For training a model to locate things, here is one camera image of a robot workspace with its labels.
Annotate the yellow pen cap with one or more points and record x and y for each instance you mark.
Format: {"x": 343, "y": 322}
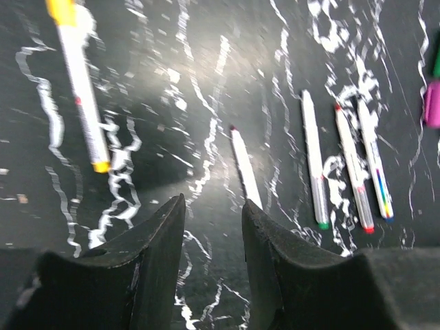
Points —
{"x": 63, "y": 12}

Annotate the white pen yellow end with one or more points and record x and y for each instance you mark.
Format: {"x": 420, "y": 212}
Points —
{"x": 84, "y": 98}

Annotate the green pen cap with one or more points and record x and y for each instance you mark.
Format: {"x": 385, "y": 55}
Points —
{"x": 435, "y": 67}

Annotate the white pen magenta end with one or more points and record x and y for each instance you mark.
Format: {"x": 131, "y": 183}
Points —
{"x": 244, "y": 167}

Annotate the white pen red end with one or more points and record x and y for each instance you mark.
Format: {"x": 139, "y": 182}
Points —
{"x": 353, "y": 167}

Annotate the white pen blue end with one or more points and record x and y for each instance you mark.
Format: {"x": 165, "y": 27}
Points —
{"x": 374, "y": 161}

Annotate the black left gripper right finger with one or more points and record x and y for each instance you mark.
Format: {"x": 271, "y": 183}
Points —
{"x": 297, "y": 285}

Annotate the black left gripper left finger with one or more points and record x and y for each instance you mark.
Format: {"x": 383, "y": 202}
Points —
{"x": 128, "y": 282}

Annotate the white pen green end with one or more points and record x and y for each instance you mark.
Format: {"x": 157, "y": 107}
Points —
{"x": 314, "y": 157}

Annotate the magenta pen cap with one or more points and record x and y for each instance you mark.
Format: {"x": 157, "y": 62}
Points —
{"x": 431, "y": 108}

